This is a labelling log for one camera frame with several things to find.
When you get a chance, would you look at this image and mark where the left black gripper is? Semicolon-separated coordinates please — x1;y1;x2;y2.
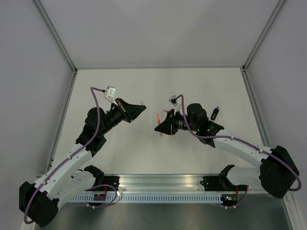
99;98;146;136

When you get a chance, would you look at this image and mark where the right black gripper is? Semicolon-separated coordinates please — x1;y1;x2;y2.
155;109;198;136

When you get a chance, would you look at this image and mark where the orange highlighter pen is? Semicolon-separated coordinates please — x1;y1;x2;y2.
157;114;163;137

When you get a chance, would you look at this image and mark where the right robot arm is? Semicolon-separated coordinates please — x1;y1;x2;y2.
155;103;299;198

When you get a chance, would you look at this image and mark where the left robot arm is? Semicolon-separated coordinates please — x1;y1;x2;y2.
19;98;146;227

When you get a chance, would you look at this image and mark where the black purple-tipped marker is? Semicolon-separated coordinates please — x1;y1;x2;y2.
211;107;219;121

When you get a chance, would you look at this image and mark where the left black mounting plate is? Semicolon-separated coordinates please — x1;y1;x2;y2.
103;175;120;191

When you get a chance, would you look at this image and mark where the black mounting plate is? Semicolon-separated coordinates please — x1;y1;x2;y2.
200;176;226;192
103;175;120;191

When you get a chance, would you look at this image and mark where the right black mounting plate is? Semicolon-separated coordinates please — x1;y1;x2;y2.
200;176;226;192

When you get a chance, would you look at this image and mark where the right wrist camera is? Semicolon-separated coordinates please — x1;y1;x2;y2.
169;95;181;114

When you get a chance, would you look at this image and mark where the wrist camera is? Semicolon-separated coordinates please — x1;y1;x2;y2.
104;86;117;105
169;95;181;114

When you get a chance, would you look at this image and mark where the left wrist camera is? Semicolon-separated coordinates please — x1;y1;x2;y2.
104;86;117;105

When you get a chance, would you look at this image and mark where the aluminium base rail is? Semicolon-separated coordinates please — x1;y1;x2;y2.
35;173;295;194

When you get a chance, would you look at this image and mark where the white slotted cable duct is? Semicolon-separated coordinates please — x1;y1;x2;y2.
70;193;222;204

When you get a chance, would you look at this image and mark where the left aluminium frame post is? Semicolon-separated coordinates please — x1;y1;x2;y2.
32;0;78;74

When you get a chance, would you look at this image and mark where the aluminium frame post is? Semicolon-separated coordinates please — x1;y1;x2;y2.
32;0;78;74
241;0;287;72

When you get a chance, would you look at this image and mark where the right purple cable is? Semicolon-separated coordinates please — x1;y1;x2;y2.
176;94;302;191

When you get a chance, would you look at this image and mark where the right aluminium frame post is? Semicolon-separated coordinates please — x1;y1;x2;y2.
241;0;287;72

